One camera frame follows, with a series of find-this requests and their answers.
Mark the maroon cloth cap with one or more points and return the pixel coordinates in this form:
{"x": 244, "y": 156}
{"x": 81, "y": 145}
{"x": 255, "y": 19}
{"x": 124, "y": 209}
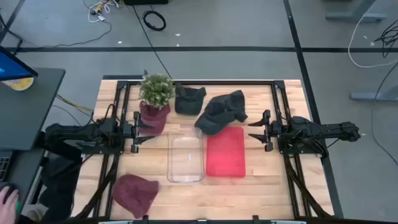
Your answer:
{"x": 133, "y": 193}
{"x": 154, "y": 119}

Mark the computer monitor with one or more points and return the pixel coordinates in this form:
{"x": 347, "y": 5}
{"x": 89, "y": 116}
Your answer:
{"x": 12, "y": 67}

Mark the yellow round container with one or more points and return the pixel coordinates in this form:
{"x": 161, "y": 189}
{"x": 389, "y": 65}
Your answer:
{"x": 20, "y": 84}

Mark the black computer mouse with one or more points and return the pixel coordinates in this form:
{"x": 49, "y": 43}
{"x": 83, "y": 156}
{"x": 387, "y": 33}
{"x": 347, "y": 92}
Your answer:
{"x": 9, "y": 186}

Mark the black office desk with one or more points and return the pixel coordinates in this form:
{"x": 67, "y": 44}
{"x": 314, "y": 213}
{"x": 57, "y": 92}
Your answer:
{"x": 28, "y": 109}

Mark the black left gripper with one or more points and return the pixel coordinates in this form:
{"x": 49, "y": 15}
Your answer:
{"x": 136, "y": 130}

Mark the black floor box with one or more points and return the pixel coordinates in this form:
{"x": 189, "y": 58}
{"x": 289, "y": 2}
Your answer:
{"x": 146, "y": 2}

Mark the red plastic bin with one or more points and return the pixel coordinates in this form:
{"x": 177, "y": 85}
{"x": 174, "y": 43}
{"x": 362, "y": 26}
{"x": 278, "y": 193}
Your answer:
{"x": 225, "y": 152}

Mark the artificial potted green plant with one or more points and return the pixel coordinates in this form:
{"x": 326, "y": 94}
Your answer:
{"x": 157, "y": 90}

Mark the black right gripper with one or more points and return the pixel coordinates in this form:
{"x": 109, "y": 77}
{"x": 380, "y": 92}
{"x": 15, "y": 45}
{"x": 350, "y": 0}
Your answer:
{"x": 269, "y": 130}

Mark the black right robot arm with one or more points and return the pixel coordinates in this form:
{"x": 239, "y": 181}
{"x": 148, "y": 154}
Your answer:
{"x": 326, "y": 129}

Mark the computer keyboard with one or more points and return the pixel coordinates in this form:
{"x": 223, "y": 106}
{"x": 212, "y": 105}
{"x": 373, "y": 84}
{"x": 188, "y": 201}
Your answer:
{"x": 3, "y": 166}

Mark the person's hand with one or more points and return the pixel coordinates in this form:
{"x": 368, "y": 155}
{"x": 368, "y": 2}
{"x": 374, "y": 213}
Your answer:
{"x": 7, "y": 207}

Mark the clear plastic bin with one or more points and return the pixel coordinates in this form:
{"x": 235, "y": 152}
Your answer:
{"x": 186, "y": 155}

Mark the grey desk foot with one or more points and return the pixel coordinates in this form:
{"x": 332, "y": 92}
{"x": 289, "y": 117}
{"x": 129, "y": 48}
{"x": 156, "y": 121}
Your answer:
{"x": 373, "y": 96}
{"x": 354, "y": 16}

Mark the black aluminium table frame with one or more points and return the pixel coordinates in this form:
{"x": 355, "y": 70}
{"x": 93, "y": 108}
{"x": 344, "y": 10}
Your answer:
{"x": 233, "y": 82}

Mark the dark grey cloth visor hat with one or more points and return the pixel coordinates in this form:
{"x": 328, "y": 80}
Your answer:
{"x": 188, "y": 102}
{"x": 211, "y": 126}
{"x": 227, "y": 101}

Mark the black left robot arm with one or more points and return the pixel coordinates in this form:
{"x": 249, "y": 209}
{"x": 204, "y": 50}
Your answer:
{"x": 77, "y": 132}

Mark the black bag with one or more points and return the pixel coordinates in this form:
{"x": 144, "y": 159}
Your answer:
{"x": 59, "y": 183}

